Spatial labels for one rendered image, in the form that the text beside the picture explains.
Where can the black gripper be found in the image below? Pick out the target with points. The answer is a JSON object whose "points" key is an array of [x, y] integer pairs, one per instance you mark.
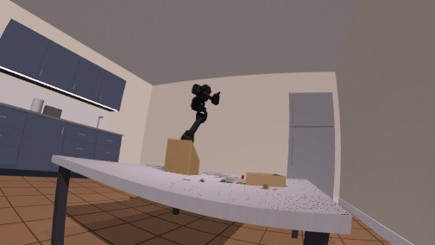
{"points": [[203, 95]]}

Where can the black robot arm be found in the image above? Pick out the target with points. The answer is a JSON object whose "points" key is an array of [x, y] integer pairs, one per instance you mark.
{"points": [[200, 118]]}

